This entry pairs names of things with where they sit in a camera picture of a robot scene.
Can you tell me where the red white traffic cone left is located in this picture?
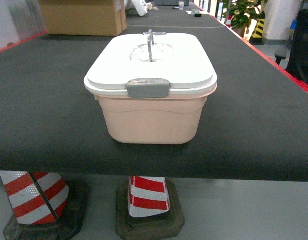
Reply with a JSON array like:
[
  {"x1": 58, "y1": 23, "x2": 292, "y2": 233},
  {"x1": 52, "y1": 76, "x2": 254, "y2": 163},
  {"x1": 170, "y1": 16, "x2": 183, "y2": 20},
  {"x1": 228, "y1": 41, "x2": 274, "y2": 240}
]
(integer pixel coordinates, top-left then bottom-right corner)
[{"x1": 0, "y1": 170, "x2": 90, "y2": 240}]

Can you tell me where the pink plastic storage box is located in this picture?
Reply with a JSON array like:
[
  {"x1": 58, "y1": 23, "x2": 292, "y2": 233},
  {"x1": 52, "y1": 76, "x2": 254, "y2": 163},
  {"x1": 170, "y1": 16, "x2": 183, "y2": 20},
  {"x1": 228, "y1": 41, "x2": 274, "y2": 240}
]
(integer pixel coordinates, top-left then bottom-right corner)
[{"x1": 94, "y1": 86, "x2": 216, "y2": 145}]

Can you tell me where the black office chair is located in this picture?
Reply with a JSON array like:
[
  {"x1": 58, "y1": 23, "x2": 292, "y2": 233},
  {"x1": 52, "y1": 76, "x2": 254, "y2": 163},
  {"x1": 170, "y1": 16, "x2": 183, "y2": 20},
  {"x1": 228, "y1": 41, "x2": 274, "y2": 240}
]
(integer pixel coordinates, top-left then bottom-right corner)
[{"x1": 286, "y1": 9, "x2": 308, "y2": 85}]

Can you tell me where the red white traffic cone middle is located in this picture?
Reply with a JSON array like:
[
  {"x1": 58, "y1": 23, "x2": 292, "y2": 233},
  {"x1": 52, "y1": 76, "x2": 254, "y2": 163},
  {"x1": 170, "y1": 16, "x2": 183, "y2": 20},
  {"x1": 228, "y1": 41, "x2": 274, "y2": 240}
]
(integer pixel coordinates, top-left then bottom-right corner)
[{"x1": 115, "y1": 176, "x2": 185, "y2": 240}]

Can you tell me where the white box lid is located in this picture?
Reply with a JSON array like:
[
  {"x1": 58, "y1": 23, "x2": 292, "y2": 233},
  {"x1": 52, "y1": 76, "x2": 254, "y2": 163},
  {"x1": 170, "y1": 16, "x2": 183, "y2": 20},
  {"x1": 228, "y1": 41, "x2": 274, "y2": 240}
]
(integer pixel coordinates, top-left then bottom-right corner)
[{"x1": 84, "y1": 33, "x2": 217, "y2": 98}]

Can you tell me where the red white traffic cone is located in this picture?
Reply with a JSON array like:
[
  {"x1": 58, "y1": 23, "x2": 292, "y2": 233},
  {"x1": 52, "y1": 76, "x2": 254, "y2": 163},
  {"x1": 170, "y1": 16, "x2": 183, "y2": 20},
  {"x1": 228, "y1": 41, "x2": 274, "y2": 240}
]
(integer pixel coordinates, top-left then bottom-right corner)
[
  {"x1": 0, "y1": 170, "x2": 90, "y2": 240},
  {"x1": 115, "y1": 176, "x2": 185, "y2": 240}
]

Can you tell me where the paper cup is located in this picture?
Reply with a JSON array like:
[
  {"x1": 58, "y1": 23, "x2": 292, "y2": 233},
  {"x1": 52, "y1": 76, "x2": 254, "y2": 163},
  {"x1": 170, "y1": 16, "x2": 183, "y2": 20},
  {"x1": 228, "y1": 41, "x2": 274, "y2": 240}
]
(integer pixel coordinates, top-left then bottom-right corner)
[{"x1": 178, "y1": 1, "x2": 184, "y2": 10}]

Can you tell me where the yellow black striped post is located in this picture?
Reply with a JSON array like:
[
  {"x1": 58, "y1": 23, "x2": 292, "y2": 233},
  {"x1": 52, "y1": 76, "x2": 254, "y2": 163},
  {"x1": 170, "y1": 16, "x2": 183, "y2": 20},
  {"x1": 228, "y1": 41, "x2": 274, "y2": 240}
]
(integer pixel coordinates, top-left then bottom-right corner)
[{"x1": 249, "y1": 18, "x2": 265, "y2": 45}]

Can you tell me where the large cardboard box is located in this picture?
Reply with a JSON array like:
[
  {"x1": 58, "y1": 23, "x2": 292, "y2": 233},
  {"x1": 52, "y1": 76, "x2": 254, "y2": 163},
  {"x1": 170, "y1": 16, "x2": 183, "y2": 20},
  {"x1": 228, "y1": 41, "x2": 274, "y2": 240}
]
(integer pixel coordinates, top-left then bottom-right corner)
[{"x1": 39, "y1": 0, "x2": 127, "y2": 37}]

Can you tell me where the green potted plant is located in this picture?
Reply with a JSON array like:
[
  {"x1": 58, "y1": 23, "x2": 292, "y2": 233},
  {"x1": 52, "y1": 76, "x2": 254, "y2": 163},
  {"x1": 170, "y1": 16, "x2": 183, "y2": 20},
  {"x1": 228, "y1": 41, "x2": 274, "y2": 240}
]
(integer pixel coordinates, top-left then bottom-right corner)
[{"x1": 221, "y1": 0, "x2": 268, "y2": 38}]

